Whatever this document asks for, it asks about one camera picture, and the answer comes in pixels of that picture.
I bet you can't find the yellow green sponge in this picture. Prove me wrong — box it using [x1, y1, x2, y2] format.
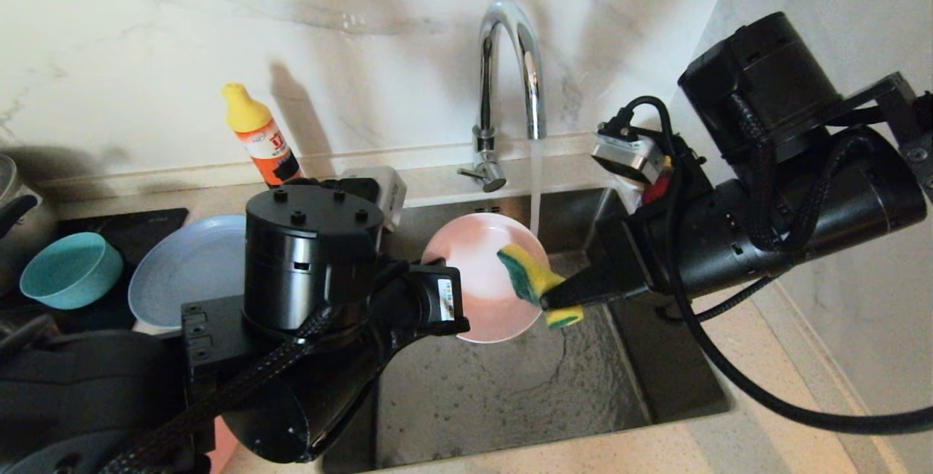
[497, 243, 586, 330]

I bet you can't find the black glass cooktop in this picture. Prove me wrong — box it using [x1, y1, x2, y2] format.
[0, 209, 190, 336]

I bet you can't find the dish soap bottle yellow cap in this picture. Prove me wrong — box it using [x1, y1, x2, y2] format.
[222, 82, 304, 187]

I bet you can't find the dark red apple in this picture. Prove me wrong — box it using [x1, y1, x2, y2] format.
[641, 170, 673, 206]

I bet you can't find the steel pot black handle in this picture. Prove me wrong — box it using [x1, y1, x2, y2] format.
[0, 155, 60, 279]

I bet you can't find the chrome gooseneck faucet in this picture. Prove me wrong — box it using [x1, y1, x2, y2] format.
[457, 0, 547, 194]

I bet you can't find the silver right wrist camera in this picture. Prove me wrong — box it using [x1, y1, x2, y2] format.
[591, 131, 669, 185]

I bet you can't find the blue plate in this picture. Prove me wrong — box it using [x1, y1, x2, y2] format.
[128, 214, 250, 331]

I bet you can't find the small light pink plate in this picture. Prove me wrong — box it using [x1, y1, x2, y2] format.
[421, 212, 550, 345]

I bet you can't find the stainless steel sink basin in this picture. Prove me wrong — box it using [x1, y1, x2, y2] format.
[321, 187, 732, 473]

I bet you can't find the teal bowl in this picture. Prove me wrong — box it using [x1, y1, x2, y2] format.
[20, 232, 125, 311]

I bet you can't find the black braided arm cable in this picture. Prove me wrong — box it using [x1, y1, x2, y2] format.
[727, 93, 877, 255]
[101, 305, 330, 474]

